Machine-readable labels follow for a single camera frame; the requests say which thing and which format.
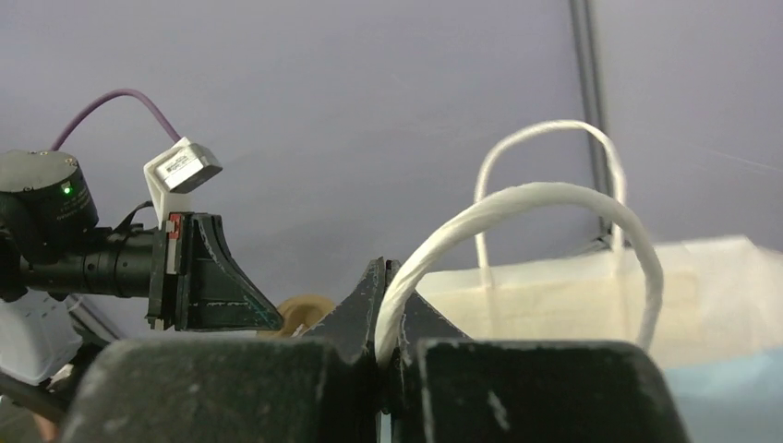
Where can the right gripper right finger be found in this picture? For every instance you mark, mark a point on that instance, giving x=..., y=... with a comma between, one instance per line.
x=446, y=387

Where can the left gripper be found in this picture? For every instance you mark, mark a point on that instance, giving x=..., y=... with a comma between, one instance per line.
x=196, y=285

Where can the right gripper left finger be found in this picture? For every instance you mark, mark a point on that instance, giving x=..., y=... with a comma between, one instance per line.
x=321, y=387

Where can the light blue paper bag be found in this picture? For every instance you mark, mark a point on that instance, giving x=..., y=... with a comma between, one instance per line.
x=709, y=311

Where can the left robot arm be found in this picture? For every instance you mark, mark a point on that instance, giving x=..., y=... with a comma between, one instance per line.
x=52, y=246

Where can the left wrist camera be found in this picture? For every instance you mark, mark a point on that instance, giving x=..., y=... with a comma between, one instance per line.
x=176, y=172

